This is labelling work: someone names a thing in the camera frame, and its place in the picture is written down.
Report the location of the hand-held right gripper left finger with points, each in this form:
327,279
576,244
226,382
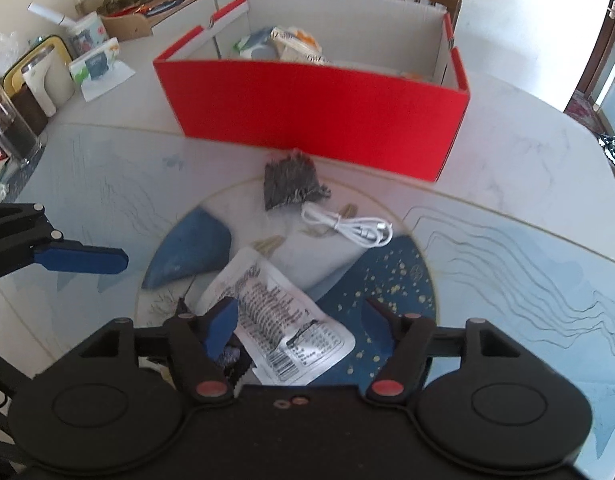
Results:
221,325

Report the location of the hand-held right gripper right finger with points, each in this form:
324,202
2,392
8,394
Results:
382,327

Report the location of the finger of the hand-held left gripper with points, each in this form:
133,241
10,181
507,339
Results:
2,367
82,260

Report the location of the white sachet with black print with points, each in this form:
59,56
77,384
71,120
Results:
282,320

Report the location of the red cardboard box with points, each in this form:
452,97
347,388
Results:
312,110

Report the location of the blue white packet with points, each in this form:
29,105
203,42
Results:
255,45

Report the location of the white orange packet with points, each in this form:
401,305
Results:
297,40

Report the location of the white marble desktop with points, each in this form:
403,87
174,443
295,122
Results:
512,170

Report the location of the small dark packet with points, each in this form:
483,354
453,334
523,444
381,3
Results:
235,360

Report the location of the clear glass jar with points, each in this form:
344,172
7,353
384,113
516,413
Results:
9,130

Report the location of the clear bag of black bits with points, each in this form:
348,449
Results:
290,182

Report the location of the dark brown cup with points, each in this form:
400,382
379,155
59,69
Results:
29,107

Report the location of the white electric kettle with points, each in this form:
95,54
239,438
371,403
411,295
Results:
44,82

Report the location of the green white tissue pack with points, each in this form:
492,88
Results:
94,65

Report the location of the yellow rimmed tray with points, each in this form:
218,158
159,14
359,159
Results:
17,67

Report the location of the printed white mug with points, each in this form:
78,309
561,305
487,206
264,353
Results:
87,32

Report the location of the open cardboard box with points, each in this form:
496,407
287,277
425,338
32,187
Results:
127,27

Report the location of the white lint roller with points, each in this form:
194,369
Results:
44,12

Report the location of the blue round mat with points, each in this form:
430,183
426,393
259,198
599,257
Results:
166,6

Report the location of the white sideboard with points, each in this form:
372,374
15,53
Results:
187,7

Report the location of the black white sneakers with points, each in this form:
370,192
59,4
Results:
613,149

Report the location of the red patterned rug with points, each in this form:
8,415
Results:
581,109

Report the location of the brown wooden door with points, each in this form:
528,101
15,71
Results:
595,50

